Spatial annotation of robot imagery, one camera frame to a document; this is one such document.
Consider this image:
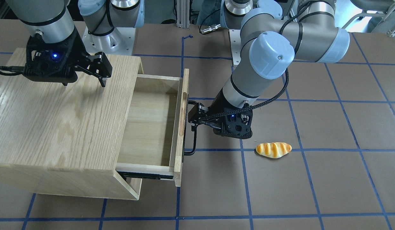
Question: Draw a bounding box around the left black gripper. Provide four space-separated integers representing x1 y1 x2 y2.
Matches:
188 93 231 128

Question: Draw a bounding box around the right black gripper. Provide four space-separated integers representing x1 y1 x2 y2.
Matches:
62 51 113 88

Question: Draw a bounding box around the black metal drawer handle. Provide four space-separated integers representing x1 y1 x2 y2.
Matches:
183 100 199 157

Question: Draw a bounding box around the light wooden drawer cabinet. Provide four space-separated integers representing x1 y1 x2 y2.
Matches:
0 54 144 200

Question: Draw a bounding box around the toy bread roll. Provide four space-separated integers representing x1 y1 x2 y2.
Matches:
255 142 292 159

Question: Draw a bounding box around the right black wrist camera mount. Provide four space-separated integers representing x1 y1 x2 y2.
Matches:
22 28 86 83

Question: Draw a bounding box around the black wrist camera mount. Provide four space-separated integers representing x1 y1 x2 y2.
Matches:
211 110 253 139
22 28 86 83

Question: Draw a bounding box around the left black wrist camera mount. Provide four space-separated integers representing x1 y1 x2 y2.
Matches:
211 110 253 139

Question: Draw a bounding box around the silver cable connector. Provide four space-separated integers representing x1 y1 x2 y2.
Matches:
198 23 222 35

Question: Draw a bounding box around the aluminium frame post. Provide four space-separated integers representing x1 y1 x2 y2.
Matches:
175 0 191 29

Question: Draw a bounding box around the black braided cable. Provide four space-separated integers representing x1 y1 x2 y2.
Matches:
199 0 316 123

